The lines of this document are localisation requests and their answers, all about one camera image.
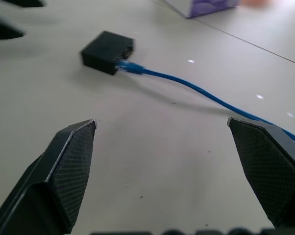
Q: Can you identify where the small black box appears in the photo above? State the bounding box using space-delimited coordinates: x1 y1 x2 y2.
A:
80 30 135 76

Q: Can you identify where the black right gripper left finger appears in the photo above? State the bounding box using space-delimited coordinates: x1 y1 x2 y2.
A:
0 119 99 235

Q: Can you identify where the blue Ethernet cable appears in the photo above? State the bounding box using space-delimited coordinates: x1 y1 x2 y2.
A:
115 59 295 148

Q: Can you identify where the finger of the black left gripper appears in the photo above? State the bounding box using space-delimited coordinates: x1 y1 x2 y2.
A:
0 0 46 8
0 13 25 41

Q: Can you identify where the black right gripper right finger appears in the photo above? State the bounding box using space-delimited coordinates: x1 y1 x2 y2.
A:
227 117 295 230

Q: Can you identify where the purple and white carton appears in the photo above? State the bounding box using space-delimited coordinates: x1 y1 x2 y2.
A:
162 0 241 20

